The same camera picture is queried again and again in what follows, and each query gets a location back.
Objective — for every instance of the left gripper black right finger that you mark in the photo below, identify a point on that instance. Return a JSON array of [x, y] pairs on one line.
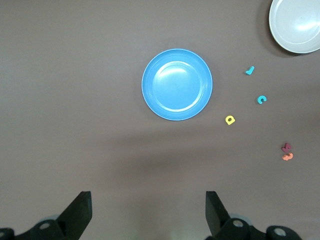
[[217, 217]]

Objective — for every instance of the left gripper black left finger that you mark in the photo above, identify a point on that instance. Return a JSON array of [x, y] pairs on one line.
[[75, 215]]

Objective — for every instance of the yellow letter d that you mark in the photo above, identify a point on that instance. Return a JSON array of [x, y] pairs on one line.
[[233, 120]]

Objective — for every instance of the teal letter c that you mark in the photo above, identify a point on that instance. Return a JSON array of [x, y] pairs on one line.
[[258, 100]]

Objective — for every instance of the teal letter r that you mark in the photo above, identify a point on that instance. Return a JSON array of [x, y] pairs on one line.
[[249, 71]]

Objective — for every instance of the orange letter t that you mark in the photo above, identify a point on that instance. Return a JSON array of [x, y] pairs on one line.
[[287, 157]]

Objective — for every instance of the maroon foam letter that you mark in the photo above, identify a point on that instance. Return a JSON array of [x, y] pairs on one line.
[[286, 147]]

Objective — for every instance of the brown table cover sheet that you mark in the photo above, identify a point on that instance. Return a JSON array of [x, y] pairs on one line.
[[75, 100]]

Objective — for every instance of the blue plate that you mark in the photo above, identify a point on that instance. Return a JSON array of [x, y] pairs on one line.
[[177, 84]]

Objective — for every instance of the beige plate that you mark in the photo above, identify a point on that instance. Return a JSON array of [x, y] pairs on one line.
[[295, 25]]

